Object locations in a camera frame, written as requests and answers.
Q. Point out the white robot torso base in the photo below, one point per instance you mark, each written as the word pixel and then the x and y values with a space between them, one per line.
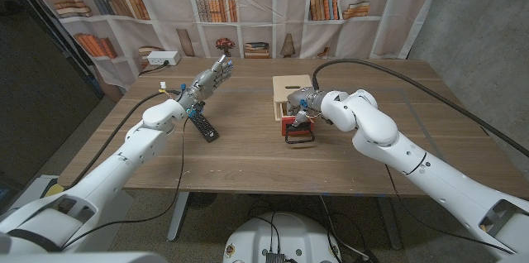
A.
pixel 285 234

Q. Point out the black partition panel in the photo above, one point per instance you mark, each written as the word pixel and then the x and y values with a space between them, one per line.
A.
pixel 33 89

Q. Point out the white table leg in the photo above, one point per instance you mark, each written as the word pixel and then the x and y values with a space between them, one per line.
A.
pixel 178 217

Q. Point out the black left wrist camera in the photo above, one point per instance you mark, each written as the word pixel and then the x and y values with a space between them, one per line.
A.
pixel 197 109

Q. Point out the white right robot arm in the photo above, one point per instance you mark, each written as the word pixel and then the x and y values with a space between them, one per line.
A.
pixel 413 164

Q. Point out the printed bookshelf backdrop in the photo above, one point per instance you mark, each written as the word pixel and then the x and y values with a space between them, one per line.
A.
pixel 289 27

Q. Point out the yellow black floor object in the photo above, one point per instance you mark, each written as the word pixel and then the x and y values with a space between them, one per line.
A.
pixel 53 190

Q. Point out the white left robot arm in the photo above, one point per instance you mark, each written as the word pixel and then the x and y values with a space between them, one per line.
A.
pixel 115 168

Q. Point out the dark table leg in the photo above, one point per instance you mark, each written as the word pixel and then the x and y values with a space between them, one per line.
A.
pixel 388 221

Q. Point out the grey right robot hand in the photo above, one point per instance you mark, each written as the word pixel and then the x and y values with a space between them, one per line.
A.
pixel 306 98

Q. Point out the black TV remote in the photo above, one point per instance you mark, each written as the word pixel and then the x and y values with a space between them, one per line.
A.
pixel 206 128

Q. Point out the white power strip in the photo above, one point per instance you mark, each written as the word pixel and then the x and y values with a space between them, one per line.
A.
pixel 163 58

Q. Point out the light wooden box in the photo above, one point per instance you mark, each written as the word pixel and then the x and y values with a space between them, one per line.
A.
pixel 285 87

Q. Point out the white robot chest cover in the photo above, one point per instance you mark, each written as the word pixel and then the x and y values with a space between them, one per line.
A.
pixel 82 258

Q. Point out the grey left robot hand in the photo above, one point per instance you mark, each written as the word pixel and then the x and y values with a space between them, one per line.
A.
pixel 206 83

